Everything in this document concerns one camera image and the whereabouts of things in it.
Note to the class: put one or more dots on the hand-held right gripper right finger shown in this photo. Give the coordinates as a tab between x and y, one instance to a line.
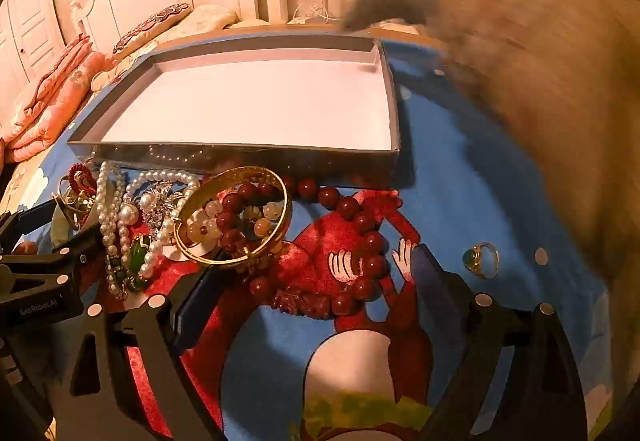
435	286

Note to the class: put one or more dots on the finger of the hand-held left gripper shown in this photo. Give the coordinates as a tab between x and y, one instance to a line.
50	258
30	219

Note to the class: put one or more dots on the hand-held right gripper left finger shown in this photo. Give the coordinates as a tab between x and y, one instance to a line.
192	293

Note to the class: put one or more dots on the red and gold knot ornament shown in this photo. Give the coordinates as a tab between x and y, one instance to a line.
79	181

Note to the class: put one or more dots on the silver rhinestone brooch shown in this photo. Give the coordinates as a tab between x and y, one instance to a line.
160	201

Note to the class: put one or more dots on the gold bangle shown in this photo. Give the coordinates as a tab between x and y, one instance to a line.
280	226

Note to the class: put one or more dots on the shallow grey cardboard box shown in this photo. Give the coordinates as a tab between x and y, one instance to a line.
260	96

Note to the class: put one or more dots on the person's right forearm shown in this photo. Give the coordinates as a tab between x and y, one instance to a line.
530	71

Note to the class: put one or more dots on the green jade pendant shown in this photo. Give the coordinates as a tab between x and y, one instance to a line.
137	258

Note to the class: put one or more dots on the blue printed cartoon cloth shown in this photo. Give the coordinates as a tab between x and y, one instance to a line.
480	181

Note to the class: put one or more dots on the pink folded quilt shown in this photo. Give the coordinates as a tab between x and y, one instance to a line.
50	96

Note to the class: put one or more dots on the white wardrobe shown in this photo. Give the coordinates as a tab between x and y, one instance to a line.
25	31

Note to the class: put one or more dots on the embroidered flat pillow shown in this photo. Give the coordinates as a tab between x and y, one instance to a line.
150	23

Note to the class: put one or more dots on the cream patterned pillow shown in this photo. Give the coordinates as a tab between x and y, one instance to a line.
205	18

